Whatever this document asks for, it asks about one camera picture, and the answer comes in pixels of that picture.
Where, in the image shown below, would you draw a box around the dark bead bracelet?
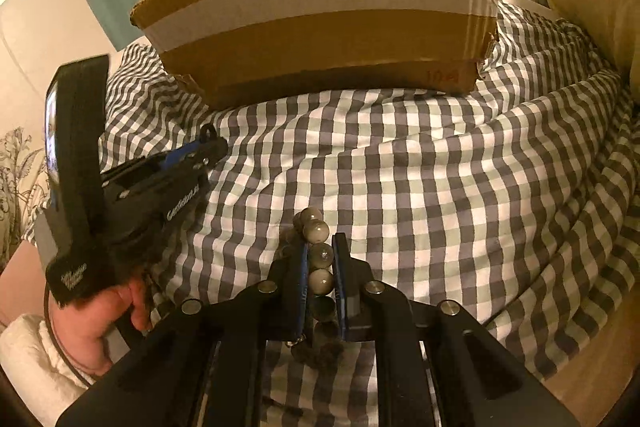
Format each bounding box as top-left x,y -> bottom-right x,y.
278,206 -> 346,371

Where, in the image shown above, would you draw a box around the person's left hand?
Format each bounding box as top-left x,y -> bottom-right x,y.
47,273 -> 151,376

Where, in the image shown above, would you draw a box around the floral white bedsheet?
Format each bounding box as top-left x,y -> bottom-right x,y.
0,127 -> 50,271

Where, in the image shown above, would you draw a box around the grey white checkered cloth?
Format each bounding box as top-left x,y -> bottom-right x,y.
100,2 -> 639,378

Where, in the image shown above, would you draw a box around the brown cardboard box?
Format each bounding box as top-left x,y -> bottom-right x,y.
130,0 -> 498,109

